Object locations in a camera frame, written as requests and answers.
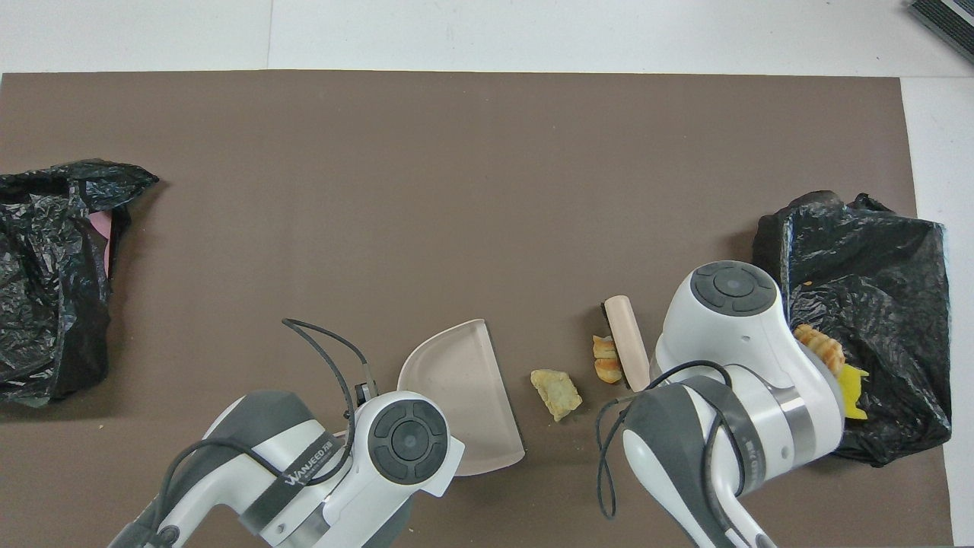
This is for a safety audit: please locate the beige plastic dustpan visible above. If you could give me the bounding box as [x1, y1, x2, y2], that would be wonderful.
[397, 318, 526, 477]

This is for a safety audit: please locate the pale bread chunk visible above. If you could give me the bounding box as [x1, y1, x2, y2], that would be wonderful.
[530, 369, 583, 422]

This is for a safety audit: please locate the striped bread roll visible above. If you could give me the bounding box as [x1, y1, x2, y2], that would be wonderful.
[593, 335, 626, 385]

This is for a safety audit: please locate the beige hand brush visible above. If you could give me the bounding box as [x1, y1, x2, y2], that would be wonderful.
[601, 295, 651, 393]

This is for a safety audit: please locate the golden croissant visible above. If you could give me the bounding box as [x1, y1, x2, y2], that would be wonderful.
[794, 323, 845, 374]

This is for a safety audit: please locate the notched yellow sponge piece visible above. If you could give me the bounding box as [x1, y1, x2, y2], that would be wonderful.
[837, 365, 870, 421]

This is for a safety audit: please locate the pink plastic bin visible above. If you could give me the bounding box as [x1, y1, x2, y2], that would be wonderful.
[89, 212, 115, 279]

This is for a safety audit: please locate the black bag lined bin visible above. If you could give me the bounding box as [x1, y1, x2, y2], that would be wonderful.
[752, 190, 953, 468]

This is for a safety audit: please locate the crumpled black trash bag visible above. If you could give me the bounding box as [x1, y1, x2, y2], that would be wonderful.
[0, 158, 161, 408]

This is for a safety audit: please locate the brown table mat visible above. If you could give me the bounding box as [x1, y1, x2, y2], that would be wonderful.
[0, 71, 953, 548]

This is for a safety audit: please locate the dark ribbed panel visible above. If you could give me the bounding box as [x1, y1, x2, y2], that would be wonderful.
[909, 0, 974, 63]

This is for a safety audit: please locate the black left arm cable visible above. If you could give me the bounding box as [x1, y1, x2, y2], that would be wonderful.
[156, 318, 381, 548]

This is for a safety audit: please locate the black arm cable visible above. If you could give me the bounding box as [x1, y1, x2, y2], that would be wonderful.
[156, 318, 381, 548]
[596, 362, 731, 518]

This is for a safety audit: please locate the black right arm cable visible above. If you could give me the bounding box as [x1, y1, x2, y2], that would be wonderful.
[596, 362, 731, 518]

